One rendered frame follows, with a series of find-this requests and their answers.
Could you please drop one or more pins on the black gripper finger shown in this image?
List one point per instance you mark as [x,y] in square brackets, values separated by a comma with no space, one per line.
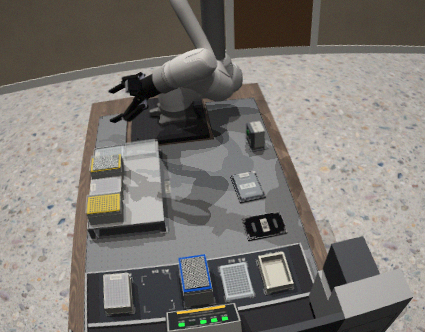
[121,85]
[133,110]

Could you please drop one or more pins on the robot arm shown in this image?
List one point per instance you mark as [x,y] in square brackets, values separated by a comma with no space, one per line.
[196,69]

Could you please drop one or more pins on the black rectangular nest with label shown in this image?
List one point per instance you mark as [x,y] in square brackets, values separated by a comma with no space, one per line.
[265,225]

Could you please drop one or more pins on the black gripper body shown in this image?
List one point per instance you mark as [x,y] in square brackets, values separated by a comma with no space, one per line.
[148,88]

